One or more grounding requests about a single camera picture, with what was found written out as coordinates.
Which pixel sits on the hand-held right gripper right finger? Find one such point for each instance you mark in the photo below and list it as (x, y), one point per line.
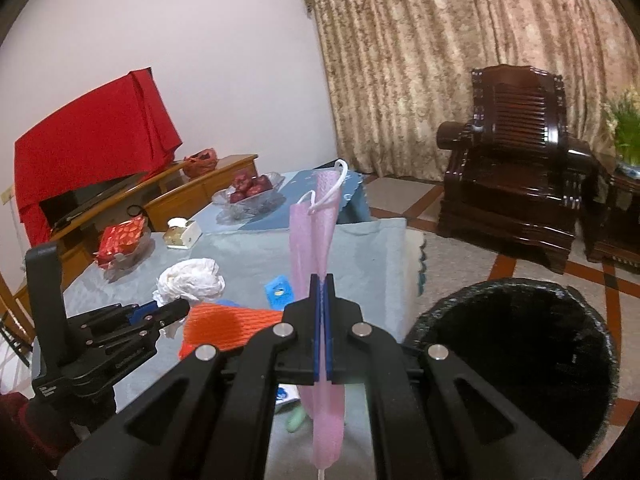
(328, 330)

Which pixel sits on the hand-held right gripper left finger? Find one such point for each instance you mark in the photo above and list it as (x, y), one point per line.
(315, 330)

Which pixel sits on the clear plastic dish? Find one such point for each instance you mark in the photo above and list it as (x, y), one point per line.
(135, 260)

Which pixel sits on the red snack packet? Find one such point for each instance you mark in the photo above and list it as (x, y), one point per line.
(120, 240)

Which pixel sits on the trash can with black bag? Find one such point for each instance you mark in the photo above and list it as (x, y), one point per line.
(510, 360)

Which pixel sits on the blue tube with white cap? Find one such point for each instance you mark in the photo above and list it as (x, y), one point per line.
(279, 291)

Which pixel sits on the green potted plant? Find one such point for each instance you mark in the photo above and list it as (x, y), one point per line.
(625, 125)

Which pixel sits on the pink face mask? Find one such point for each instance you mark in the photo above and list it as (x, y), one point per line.
(310, 230)

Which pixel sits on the red apple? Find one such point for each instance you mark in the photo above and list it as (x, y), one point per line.
(261, 186)
(242, 181)

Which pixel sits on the dark wooden side table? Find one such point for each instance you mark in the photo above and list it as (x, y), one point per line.
(617, 210)

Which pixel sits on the small white box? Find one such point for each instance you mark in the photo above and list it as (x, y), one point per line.
(182, 235)

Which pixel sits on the white scalloped table cover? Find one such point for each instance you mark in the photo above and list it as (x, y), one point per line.
(419, 265)

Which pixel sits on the orange foam fruit net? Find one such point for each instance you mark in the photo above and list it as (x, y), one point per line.
(225, 327)

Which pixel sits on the wooden television cabinet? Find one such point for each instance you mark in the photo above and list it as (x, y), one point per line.
(210, 180)

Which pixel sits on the black television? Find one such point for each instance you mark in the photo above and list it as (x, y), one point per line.
(85, 202)

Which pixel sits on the red plastic bag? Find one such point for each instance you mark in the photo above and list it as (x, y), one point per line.
(200, 162)

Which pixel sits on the white tissue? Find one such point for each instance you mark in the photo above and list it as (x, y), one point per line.
(192, 280)

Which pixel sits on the green rubber glove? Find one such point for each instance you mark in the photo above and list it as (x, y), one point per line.
(296, 420)

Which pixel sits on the dark wooden armchair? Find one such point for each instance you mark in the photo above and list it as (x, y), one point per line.
(510, 170)

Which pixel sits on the glass fruit bowl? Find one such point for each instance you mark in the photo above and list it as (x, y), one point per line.
(250, 205)

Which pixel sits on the brown patterned curtain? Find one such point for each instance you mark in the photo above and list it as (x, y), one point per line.
(425, 60)

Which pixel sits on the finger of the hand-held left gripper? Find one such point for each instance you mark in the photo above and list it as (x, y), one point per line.
(172, 312)
(142, 312)

